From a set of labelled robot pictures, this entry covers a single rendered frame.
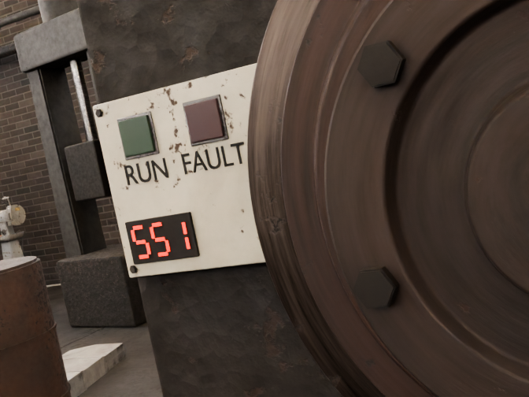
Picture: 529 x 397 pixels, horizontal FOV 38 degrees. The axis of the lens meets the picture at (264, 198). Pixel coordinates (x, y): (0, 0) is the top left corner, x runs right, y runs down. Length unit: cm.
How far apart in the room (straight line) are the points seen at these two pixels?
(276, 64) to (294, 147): 6
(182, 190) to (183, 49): 14
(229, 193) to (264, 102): 19
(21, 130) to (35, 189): 70
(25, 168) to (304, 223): 885
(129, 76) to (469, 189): 47
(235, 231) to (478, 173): 36
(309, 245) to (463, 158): 15
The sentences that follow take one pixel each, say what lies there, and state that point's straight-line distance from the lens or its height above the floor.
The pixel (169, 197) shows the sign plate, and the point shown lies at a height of 114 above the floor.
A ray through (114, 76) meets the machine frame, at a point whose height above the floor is 127.
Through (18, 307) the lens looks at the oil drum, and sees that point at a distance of 321.
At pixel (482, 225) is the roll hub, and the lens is 40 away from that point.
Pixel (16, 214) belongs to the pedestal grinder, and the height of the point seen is 91.
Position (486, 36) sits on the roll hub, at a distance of 41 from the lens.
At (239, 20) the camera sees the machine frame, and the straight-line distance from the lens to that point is 73.
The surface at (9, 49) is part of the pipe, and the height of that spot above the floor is 269.
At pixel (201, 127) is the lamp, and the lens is 72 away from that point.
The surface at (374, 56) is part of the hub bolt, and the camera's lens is 41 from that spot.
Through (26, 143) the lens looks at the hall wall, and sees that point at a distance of 928.
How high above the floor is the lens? 117
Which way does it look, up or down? 4 degrees down
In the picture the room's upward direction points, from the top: 12 degrees counter-clockwise
